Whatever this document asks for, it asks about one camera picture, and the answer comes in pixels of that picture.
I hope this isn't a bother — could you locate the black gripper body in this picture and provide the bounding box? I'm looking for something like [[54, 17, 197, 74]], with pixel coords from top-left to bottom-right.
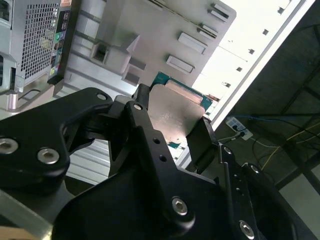
[[51, 168, 238, 240]]

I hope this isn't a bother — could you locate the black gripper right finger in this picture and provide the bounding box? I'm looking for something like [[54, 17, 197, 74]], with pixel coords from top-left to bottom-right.
[[186, 117, 299, 240]]

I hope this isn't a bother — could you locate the silver-topped CPU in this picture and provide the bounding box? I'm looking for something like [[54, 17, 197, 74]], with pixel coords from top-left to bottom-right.
[[147, 71, 218, 151]]

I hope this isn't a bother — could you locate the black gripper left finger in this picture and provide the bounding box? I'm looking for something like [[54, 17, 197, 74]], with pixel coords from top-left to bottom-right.
[[0, 83, 197, 235]]

